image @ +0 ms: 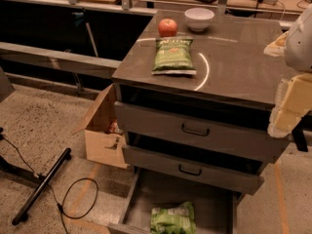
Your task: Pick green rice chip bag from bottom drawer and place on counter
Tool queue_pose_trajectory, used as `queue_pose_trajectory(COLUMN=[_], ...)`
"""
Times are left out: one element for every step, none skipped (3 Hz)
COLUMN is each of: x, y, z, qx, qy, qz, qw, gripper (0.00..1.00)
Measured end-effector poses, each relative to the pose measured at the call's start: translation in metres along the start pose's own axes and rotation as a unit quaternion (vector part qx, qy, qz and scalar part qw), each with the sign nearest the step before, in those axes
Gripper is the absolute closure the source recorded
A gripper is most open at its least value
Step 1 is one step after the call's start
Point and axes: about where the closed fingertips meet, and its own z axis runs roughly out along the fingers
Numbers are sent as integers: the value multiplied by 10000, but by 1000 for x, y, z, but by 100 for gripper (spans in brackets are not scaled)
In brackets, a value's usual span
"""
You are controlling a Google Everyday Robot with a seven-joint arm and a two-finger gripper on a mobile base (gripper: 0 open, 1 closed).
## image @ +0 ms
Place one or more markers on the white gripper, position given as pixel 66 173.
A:
pixel 299 46

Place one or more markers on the light green rice chip bag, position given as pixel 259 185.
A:
pixel 178 220

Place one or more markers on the grey top drawer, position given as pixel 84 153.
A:
pixel 205 134

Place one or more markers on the grey drawer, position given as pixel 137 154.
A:
pixel 215 210
pixel 205 134
pixel 212 175

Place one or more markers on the grey drawer cabinet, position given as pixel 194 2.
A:
pixel 235 84

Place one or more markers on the dark green chip bag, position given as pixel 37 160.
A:
pixel 173 56

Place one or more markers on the grey middle drawer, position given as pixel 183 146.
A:
pixel 212 175

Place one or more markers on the grey bottom drawer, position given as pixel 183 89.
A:
pixel 215 210

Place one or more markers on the white ceramic bowl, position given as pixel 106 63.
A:
pixel 198 19

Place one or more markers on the red apple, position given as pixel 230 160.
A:
pixel 167 28

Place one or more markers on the snack packet in box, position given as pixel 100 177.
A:
pixel 114 128

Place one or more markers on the brown cardboard box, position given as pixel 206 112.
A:
pixel 101 146

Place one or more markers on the black stand leg bar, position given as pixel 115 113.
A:
pixel 22 215

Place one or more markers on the grey metal rail beam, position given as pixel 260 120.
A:
pixel 65 61

